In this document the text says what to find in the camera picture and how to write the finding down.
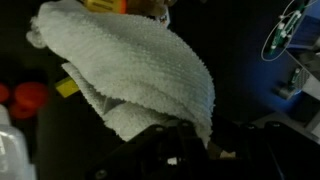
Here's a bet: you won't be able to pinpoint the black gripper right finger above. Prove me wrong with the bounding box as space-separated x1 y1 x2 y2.
208 114 320 180

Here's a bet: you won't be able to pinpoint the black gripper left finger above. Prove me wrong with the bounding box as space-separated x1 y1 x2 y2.
84 119 214 180

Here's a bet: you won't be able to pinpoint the white terry towel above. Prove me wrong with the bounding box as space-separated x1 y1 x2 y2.
25 0 217 148

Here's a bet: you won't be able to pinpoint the yellow toy block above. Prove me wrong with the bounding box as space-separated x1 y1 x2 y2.
54 76 81 99

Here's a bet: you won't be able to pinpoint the red toy bead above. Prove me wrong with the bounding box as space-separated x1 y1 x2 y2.
8 101 38 121
13 81 50 109
0 83 10 104

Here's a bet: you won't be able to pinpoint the yellow and orange toy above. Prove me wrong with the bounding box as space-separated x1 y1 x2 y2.
81 0 129 15

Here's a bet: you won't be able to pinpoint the clear plastic bottle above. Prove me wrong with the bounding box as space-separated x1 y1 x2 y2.
0 103 37 180

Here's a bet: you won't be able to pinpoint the white looped cable green clips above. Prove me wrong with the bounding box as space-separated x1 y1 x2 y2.
260 0 320 63

